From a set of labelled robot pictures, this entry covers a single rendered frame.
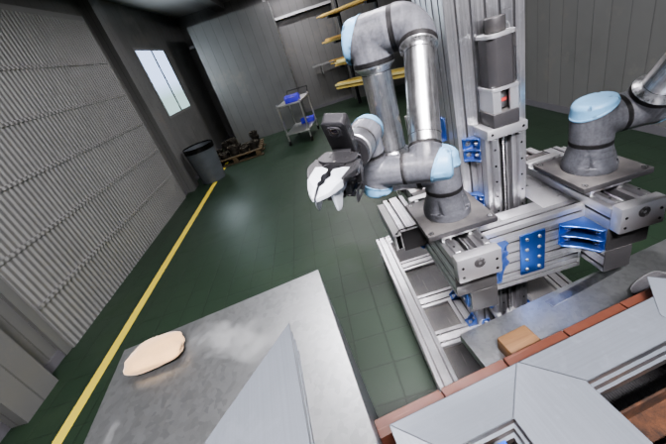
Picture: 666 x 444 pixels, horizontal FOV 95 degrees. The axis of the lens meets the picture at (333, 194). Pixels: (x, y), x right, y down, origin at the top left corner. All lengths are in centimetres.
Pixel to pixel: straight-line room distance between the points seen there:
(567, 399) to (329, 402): 50
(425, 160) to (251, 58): 733
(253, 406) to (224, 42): 763
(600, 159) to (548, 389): 71
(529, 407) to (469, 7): 105
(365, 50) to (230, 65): 715
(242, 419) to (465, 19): 116
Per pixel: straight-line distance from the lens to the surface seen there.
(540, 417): 88
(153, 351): 101
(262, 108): 798
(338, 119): 52
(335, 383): 73
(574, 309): 131
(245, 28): 791
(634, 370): 103
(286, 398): 72
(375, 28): 89
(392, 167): 71
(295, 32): 927
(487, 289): 116
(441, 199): 102
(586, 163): 127
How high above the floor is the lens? 165
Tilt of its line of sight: 26 degrees down
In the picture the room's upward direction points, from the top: 18 degrees counter-clockwise
